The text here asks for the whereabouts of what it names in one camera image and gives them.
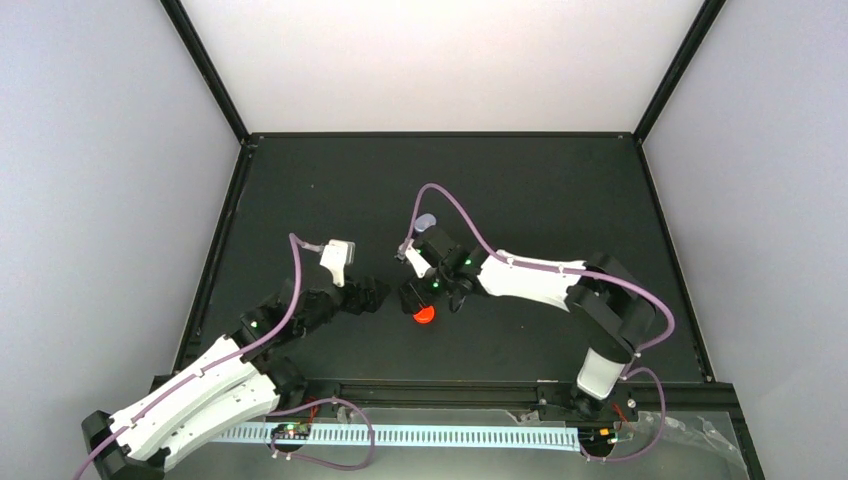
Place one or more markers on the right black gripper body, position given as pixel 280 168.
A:
pixel 425 295

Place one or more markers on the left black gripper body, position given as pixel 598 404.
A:
pixel 353 304

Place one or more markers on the orange round case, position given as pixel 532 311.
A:
pixel 425 316

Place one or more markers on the lavender earbud charging case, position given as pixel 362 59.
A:
pixel 424 222

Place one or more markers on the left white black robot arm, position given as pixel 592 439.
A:
pixel 243 375

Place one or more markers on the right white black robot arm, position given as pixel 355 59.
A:
pixel 598 294

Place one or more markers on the left circuit board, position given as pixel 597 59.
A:
pixel 291 432

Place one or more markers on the circuit board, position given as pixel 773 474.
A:
pixel 291 432
pixel 608 436

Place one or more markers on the right circuit board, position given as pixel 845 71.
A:
pixel 608 436

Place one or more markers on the clear plastic sheet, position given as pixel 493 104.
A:
pixel 662 445

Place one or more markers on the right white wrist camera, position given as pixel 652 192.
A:
pixel 408 254

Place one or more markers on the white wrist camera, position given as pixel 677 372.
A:
pixel 335 256
pixel 408 254

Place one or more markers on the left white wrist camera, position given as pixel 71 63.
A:
pixel 335 256

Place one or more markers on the light blue slotted cable duct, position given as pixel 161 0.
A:
pixel 557 438

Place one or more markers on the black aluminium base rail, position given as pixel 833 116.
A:
pixel 498 395

